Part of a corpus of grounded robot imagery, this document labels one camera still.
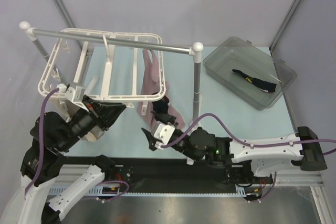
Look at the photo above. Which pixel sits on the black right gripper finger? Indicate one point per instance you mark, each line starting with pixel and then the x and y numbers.
pixel 151 139
pixel 165 118

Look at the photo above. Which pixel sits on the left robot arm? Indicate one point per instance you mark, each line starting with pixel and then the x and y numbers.
pixel 41 165

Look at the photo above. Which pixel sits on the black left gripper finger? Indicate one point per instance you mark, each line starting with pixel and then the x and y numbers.
pixel 102 103
pixel 111 113

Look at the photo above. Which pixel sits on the navy belt-buckle sock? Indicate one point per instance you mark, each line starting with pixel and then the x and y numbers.
pixel 264 86

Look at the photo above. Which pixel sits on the beige cloth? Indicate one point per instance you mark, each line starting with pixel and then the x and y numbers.
pixel 80 120

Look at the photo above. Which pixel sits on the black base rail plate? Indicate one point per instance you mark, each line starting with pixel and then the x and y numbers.
pixel 175 176

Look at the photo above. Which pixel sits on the white plastic clip hanger frame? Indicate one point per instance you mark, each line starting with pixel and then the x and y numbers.
pixel 110 65

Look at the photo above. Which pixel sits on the navy Santa sock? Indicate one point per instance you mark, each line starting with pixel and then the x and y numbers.
pixel 161 106

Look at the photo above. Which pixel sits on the grey translucent plastic bin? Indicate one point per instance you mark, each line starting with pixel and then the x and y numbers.
pixel 235 53

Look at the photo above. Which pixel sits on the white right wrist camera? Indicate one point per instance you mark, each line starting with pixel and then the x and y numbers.
pixel 162 133

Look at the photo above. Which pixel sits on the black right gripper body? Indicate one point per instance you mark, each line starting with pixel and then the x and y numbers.
pixel 178 134

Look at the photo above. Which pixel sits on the metal drying rack stand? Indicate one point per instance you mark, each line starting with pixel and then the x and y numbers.
pixel 119 140

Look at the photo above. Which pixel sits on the pink cloth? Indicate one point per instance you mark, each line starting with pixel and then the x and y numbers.
pixel 151 85

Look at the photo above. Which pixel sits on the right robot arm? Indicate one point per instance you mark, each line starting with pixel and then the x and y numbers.
pixel 265 156

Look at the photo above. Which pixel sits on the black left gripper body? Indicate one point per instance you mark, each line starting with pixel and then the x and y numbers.
pixel 85 119

